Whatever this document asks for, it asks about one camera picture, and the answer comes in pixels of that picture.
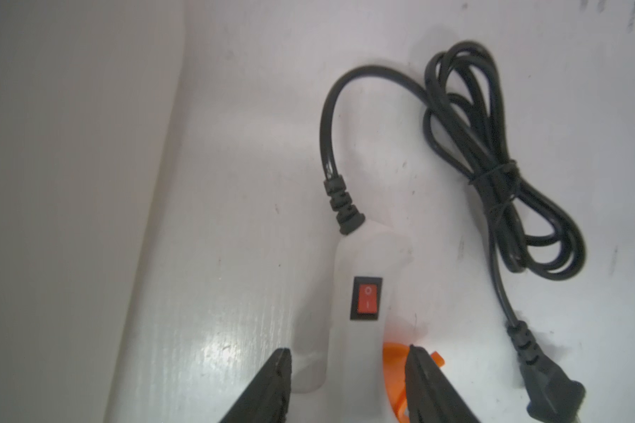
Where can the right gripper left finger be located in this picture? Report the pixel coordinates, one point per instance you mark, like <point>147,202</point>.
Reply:
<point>266,398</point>

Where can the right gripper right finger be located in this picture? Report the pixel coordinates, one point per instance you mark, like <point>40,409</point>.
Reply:
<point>431,397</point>

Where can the cream plastic storage box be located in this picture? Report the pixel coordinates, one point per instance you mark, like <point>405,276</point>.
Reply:
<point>87,90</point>

